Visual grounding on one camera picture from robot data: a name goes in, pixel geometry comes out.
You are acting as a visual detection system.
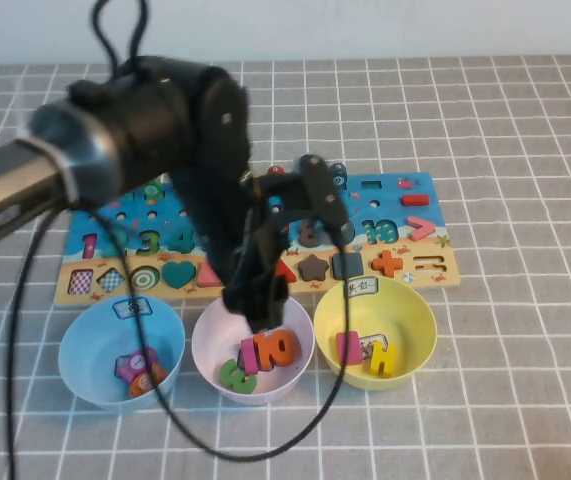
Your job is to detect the pink wooden greater-than sign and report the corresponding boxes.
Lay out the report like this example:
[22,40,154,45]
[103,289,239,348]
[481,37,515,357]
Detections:
[407,216,438,241]

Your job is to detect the orange fish piece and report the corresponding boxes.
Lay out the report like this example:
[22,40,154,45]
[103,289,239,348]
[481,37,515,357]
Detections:
[128,363,169,399]

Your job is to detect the teal wooden number 4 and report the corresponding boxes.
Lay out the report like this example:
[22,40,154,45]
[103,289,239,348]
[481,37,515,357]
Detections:
[167,227,194,253]

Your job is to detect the orange wooden number 10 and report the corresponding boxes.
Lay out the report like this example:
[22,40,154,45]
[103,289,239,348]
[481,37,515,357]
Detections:
[252,328,300,370]

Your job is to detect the navy wooden number 9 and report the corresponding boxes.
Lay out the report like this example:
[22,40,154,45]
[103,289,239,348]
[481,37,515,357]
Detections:
[337,218,357,246]

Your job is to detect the pink wooden rectangle piece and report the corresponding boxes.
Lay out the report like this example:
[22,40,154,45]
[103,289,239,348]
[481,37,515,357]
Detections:
[335,330,364,367]

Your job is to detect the yellow plastic bowl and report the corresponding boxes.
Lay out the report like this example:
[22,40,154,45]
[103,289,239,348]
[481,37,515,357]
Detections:
[313,277,438,392]

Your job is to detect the grey grid tablecloth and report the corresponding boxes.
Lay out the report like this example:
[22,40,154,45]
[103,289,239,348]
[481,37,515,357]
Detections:
[0,53,571,480]

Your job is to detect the green wooden number 3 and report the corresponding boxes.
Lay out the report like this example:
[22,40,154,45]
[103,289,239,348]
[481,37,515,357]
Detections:
[218,358,259,395]

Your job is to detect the light blue plastic bowl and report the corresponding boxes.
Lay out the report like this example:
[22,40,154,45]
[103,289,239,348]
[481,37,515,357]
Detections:
[58,294,186,412]

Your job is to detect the teal wooden heart piece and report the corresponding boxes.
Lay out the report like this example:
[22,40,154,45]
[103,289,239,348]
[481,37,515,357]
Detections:
[161,259,199,290]

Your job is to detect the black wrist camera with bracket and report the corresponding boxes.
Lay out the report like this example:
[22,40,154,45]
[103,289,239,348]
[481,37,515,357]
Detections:
[298,153,352,244]

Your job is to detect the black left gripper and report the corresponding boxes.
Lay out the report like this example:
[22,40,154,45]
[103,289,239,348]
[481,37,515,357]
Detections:
[221,169,317,333]

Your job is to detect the red wooden triangle piece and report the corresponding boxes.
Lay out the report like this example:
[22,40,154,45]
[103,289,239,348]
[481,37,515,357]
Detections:
[274,259,299,285]

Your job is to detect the yellow wooden equals sign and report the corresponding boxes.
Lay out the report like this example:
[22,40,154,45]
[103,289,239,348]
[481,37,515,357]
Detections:
[363,340,397,379]

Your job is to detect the orange wooden plus sign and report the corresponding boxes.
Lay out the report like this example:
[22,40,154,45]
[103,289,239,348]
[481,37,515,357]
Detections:
[371,249,405,278]

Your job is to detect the dark grey wooden square piece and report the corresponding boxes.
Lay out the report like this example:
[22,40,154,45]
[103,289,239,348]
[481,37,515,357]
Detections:
[332,251,365,280]

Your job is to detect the pink wooden trapezoid piece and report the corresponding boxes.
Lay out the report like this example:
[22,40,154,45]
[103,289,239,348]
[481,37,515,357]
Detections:
[197,262,222,287]

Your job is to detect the white paper label 鱼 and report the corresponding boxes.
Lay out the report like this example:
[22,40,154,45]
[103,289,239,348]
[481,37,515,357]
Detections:
[113,297,154,319]

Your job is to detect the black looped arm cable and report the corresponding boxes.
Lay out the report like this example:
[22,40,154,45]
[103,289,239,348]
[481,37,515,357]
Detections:
[91,0,149,76]

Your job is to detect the brown wooden star piece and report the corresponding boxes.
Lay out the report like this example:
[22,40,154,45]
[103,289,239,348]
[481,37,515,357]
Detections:
[297,252,330,282]

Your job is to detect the magenta wooden number 1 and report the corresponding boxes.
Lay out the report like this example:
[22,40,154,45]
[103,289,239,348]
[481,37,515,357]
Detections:
[239,337,259,375]

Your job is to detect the white paper label 其它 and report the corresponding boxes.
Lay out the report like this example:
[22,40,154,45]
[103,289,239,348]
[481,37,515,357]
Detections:
[344,277,380,297]

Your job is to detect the brown wooden number 8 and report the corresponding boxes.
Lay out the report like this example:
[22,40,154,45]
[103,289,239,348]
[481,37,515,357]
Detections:
[297,219,324,247]

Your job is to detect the wooden number shape puzzle board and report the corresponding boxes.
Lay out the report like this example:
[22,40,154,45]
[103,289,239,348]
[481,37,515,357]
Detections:
[54,171,464,305]

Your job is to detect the light pink plastic bowl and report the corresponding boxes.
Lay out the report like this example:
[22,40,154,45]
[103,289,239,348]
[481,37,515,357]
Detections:
[191,294,315,406]

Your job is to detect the thin black hanging cable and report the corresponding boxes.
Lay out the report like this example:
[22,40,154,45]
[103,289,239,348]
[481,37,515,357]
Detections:
[4,207,64,480]

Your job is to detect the magenta fish piece number 1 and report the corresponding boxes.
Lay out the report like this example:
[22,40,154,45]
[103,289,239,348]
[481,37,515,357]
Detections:
[116,347,159,381]

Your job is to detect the black camera cable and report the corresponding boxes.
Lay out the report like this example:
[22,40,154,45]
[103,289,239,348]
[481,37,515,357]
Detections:
[87,209,354,461]

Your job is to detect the teal wooden number 2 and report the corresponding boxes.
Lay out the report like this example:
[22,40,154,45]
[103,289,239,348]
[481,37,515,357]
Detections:
[100,228,134,256]

